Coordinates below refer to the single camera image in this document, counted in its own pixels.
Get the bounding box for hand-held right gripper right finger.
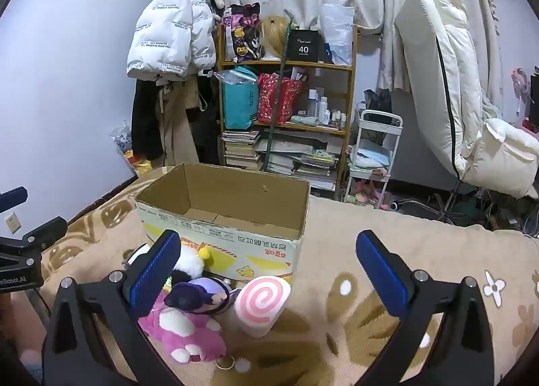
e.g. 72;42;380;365
356;230;495;386

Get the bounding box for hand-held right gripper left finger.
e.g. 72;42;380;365
42;229;182;386

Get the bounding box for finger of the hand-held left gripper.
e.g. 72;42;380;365
0;216;68;257
0;186;28;214

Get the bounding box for grey-haired plush doll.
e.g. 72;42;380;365
163;277;243;318

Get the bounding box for pink and white plush toy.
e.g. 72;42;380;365
139;289;228;365

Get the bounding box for printed cardboard box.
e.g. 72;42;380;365
135;162;311;286

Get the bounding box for pink swirl roll plush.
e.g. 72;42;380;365
233;275;292;338

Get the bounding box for black and white plush toy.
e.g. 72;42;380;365
125;242;212;288

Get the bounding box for pink plush toys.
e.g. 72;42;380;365
353;179;386;206

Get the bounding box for blue and white folded cloth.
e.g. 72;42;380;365
349;145;392;170

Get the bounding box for filled plastic bag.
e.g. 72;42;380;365
110;122;152;178

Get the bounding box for beige hanging coat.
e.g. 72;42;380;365
156;74;200;168

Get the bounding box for pile of books and papers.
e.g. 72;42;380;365
257;135;344;190

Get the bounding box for black hanging garment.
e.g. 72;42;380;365
194;70;224;165

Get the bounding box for stack of books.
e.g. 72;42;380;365
221;130;261;170

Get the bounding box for dark hanging coat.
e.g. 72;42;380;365
131;78;165;161

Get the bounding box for white rolling cart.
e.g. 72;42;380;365
343;110;404;206

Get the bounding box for row of white bottles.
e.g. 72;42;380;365
307;89;349;125

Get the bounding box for dark bag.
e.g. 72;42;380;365
363;89;393;146

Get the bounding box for teal shopping bag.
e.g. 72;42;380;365
222;66;259;130

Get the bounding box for red patterned bag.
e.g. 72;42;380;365
257;72;304;125

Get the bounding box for green pole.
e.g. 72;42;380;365
263;10;295;172

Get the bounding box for wooden shelf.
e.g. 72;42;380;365
217;24;358;193

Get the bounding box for white puffer jacket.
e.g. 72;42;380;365
127;0;217;82

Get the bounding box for black flat box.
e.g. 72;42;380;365
285;29;327;62

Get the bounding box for pink fan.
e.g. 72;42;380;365
511;68;531;94

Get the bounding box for clear plastic bag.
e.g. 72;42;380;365
319;3;354;66

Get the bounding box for black printed bag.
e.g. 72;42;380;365
223;3;265;63

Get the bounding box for blond wig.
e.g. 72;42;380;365
259;16;291;60

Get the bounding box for black cable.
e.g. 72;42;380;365
31;288;49;323

